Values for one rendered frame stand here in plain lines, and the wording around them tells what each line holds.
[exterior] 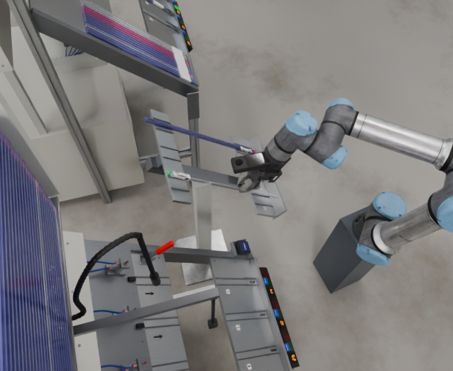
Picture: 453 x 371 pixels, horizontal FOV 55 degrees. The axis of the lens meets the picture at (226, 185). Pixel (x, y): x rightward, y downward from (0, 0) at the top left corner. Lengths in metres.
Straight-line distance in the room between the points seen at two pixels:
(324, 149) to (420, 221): 0.36
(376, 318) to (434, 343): 0.28
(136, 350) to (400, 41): 2.88
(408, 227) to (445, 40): 2.32
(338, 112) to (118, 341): 0.84
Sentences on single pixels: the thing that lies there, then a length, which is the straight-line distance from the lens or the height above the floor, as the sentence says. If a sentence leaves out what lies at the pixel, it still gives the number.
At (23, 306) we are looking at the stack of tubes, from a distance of 0.61.
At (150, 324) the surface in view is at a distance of 1.13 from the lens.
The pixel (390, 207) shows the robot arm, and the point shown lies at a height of 0.78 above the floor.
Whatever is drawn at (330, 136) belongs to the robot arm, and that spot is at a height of 1.15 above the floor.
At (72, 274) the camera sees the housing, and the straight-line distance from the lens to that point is 0.97.
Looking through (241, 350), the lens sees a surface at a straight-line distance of 1.32.
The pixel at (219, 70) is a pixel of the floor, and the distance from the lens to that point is 2.96.
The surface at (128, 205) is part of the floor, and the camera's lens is 2.42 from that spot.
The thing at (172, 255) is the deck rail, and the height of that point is 0.94.
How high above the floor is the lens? 2.14
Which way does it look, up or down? 61 degrees down
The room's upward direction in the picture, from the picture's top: 4 degrees clockwise
